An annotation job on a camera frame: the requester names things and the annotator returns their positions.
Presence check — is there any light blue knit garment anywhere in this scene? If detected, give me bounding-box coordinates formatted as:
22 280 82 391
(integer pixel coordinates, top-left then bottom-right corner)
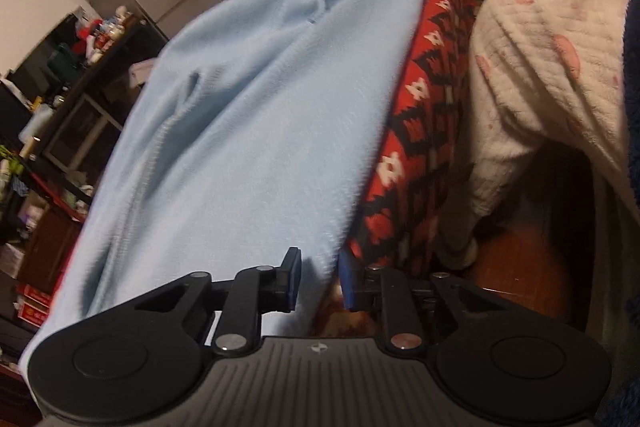
35 0 423 343

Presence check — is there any red patterned table cover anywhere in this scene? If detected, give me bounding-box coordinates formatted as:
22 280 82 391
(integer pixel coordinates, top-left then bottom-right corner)
309 0 482 338

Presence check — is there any white peach print blanket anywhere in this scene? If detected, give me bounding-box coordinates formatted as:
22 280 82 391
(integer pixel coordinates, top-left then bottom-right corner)
435 0 639 270

